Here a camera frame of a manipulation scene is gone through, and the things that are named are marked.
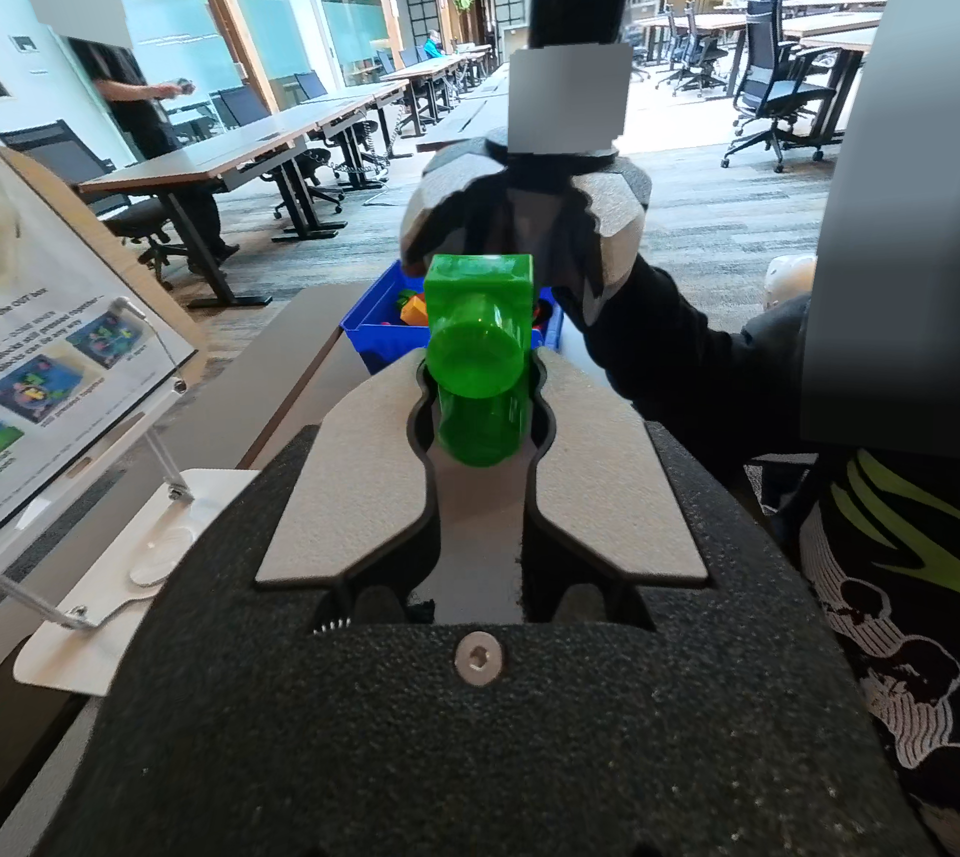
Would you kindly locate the green mega block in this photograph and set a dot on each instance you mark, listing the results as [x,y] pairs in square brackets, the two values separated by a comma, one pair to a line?
[480,362]

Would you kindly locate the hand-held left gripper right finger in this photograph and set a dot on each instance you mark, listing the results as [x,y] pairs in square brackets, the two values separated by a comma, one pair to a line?
[615,490]

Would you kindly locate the blue plastic bin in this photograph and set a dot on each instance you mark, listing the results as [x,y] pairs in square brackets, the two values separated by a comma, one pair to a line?
[375,340]

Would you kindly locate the long dark table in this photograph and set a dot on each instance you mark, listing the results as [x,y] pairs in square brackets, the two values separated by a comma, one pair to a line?
[473,122]
[225,145]

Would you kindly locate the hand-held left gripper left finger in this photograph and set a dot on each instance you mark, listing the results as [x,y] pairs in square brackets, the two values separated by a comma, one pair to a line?
[338,497]

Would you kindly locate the black office chair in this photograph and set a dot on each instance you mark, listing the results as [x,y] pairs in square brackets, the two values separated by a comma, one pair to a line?
[90,190]
[773,77]
[278,145]

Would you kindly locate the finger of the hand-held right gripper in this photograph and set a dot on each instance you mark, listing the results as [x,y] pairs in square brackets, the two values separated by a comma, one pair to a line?
[623,235]
[435,212]

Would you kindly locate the orange mega block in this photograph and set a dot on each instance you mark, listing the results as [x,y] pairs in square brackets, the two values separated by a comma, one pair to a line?
[413,310]

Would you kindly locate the person's printed top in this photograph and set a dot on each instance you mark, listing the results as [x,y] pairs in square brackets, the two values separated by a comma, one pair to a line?
[885,587]

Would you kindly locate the printed instruction sheet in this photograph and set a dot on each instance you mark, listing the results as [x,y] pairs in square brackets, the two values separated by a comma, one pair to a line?
[68,377]

